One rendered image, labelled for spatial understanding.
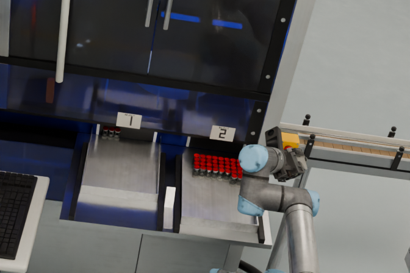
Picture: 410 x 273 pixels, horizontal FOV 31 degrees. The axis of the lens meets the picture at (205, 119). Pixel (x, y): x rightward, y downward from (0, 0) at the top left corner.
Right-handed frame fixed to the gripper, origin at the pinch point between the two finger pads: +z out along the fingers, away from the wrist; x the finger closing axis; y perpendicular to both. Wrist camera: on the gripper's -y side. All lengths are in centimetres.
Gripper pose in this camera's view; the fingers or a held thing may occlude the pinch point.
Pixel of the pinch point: (297, 157)
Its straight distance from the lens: 233.9
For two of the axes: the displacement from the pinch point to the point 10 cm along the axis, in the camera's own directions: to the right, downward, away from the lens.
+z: 5.0, 1.0, 8.6
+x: 8.0, -4.5, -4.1
